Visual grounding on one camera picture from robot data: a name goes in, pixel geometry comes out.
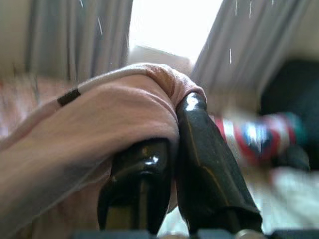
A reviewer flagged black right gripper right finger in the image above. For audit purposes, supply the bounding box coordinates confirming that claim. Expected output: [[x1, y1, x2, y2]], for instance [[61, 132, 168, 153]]
[[175, 91, 263, 234]]

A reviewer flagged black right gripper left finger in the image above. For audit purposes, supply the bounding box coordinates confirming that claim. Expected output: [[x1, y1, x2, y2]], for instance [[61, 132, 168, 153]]
[[97, 138, 174, 235]]

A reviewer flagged pink cartoon print blanket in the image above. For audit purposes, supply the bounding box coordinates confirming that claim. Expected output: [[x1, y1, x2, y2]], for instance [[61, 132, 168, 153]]
[[0, 62, 208, 239]]

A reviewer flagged red white striped bolster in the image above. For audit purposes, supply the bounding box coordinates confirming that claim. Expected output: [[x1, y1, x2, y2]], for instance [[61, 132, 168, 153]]
[[213, 113, 308, 167]]

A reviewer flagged beige floral bed sheet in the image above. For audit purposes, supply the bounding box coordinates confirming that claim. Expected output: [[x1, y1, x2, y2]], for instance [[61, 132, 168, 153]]
[[159, 166, 319, 235]]

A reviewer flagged grey curtain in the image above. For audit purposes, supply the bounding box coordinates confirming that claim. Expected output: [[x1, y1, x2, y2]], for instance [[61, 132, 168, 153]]
[[26, 0, 134, 83], [191, 0, 319, 100]]

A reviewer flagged bright window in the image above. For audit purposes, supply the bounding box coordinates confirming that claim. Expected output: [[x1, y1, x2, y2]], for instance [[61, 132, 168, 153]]
[[128, 0, 224, 63]]

